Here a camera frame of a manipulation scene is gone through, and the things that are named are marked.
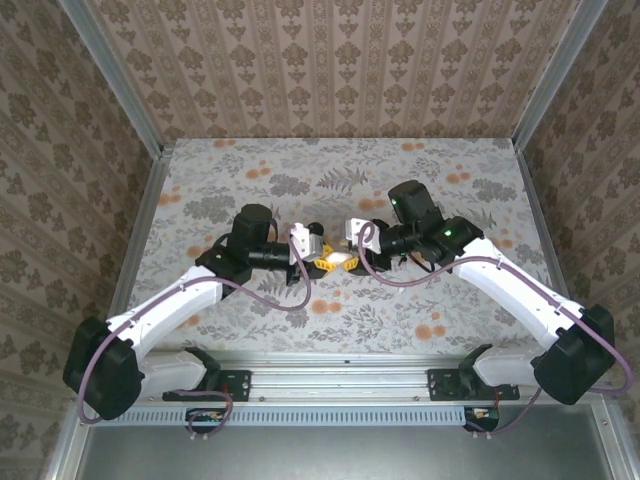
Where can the white earbud charging case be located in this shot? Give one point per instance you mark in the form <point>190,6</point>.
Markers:
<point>337,256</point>

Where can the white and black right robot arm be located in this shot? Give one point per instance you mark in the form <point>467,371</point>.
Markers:
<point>515,285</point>

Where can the small black circuit board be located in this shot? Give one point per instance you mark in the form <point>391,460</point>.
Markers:
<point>207,419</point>
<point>482,419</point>

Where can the grey metal panel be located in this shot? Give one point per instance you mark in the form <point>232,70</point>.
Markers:
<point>340,455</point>

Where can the aluminium table side rail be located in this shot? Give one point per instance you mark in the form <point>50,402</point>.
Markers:
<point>135,250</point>
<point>551,250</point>

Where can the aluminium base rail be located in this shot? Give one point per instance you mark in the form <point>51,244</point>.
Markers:
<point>340,382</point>

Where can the aluminium frame post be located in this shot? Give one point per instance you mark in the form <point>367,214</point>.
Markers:
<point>550,75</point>
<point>115,80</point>

